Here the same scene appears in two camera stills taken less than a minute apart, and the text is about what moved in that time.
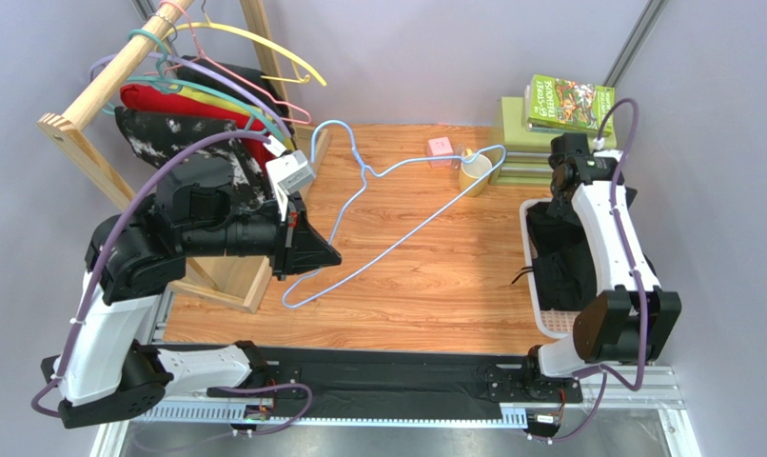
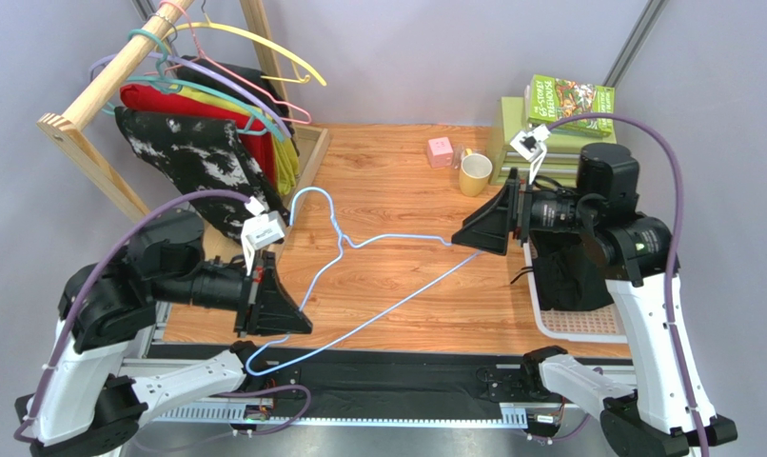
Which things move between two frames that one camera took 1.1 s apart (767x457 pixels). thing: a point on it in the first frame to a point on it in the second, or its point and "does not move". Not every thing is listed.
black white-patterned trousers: (148, 133) does not move
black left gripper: (298, 248) to (267, 304)
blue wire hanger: (364, 172) to (341, 240)
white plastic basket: (556, 324) does not move
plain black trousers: (565, 260) does not move
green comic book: (560, 106) does not move
